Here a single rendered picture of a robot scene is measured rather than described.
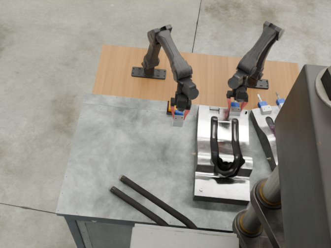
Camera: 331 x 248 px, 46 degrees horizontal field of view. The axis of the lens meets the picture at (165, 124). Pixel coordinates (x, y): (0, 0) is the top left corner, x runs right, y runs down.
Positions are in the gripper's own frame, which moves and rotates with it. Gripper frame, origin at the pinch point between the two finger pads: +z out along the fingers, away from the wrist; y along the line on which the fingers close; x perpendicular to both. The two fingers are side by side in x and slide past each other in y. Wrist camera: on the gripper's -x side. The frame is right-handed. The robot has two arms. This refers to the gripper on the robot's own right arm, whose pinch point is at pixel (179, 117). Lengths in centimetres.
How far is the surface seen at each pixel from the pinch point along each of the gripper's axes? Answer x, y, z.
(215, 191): -25.6, 20.4, 23.2
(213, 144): -5.8, 18.5, 9.6
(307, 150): -113, 16, -56
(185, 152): -2.5, 5.9, 18.1
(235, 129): 3.9, 29.9, 5.3
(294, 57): 171, 106, 16
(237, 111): 10.2, 30.3, -2.1
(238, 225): -73, 20, -1
